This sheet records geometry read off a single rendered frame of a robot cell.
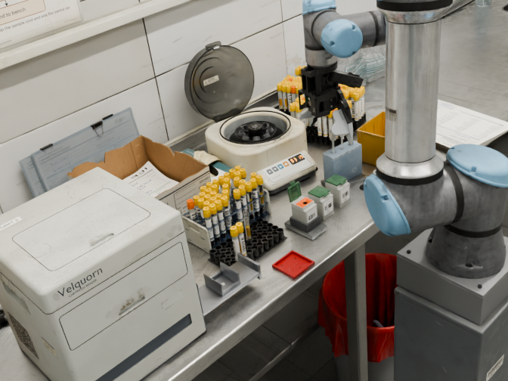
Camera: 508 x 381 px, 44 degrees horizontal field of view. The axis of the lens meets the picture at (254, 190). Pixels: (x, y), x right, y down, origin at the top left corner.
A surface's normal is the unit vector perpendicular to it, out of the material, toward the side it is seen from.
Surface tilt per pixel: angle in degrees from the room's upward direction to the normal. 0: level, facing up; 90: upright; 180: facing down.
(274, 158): 90
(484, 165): 10
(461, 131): 0
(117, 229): 0
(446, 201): 66
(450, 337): 90
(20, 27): 93
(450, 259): 71
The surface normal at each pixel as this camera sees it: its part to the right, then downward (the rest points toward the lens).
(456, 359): -0.71, 0.44
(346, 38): 0.27, 0.49
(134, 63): 0.69, 0.32
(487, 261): 0.28, 0.23
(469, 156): 0.07, -0.85
